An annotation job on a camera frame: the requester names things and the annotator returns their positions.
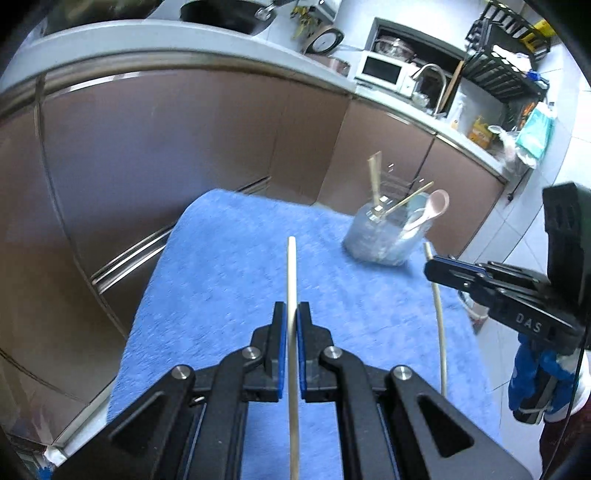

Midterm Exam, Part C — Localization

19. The black frying pan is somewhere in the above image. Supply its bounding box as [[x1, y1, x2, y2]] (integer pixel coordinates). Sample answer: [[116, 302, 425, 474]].
[[179, 0, 279, 37]]

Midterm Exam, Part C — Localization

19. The clear glass utensil jar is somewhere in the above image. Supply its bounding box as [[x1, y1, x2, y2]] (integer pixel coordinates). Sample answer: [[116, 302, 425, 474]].
[[342, 164, 437, 267]]

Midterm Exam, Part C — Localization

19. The person's right forearm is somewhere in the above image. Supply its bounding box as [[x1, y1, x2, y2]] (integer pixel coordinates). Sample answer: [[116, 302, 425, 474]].
[[539, 415, 578, 478]]

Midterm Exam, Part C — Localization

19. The black dish rack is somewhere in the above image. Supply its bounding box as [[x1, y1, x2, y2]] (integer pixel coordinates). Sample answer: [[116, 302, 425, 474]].
[[462, 0, 552, 100]]

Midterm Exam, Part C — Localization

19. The copper pot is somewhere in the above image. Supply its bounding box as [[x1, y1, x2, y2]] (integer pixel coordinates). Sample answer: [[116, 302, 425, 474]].
[[323, 55, 352, 77]]

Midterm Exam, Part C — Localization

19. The grey kitchen countertop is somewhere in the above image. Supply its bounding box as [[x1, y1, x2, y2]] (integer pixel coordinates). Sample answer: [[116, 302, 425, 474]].
[[0, 18, 509, 178]]

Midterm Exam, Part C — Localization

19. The blue terry towel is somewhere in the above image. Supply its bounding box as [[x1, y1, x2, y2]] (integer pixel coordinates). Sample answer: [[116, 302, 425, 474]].
[[106, 188, 502, 480]]

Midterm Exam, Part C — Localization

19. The steel pot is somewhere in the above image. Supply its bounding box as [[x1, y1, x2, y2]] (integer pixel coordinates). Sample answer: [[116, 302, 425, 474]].
[[374, 37, 416, 61]]

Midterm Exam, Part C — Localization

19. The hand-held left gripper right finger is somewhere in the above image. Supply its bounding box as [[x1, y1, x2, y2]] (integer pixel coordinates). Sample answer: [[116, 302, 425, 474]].
[[297, 301, 532, 480]]

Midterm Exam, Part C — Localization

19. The yellow packet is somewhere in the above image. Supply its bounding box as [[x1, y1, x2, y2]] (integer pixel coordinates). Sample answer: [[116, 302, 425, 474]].
[[467, 115, 492, 148]]

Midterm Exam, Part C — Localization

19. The white microwave oven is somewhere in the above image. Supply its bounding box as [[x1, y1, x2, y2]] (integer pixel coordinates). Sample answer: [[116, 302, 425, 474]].
[[355, 50, 416, 95]]

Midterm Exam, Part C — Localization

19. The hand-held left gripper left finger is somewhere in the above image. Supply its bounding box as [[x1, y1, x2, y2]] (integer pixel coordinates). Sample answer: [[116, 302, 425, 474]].
[[51, 301, 289, 480]]

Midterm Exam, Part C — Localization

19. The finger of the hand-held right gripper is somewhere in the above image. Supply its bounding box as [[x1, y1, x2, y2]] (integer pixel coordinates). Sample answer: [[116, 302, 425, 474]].
[[424, 260, 551, 315], [434, 257, 551, 289]]

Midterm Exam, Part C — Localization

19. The round kitchen scale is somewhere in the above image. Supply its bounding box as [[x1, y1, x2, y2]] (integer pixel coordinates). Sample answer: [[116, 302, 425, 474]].
[[302, 28, 345, 55]]

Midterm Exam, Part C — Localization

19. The brown kitchen cabinet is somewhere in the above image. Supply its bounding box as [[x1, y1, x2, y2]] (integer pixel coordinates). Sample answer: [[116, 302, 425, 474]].
[[0, 60, 509, 462]]

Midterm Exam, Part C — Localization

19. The wooden cutting board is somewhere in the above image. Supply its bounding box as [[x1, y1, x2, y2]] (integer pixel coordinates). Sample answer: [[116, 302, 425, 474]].
[[436, 60, 465, 116]]

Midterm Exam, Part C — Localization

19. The person's right hand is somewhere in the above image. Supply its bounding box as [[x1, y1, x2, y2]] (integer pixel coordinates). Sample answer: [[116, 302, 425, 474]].
[[508, 335, 587, 424]]

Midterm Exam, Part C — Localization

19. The white plastic bag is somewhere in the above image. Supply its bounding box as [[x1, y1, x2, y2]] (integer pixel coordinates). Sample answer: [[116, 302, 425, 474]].
[[496, 131, 532, 172]]

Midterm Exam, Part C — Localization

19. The pink ceramic spoon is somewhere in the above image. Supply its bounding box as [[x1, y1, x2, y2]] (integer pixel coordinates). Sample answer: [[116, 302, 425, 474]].
[[399, 189, 451, 238]]

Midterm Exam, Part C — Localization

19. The teal plastic bag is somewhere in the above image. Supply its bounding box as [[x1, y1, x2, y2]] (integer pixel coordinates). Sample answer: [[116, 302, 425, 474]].
[[515, 102, 555, 160]]

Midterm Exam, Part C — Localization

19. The steel kitchen faucet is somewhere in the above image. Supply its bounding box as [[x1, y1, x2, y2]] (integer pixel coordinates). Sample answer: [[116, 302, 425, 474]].
[[411, 64, 448, 116]]

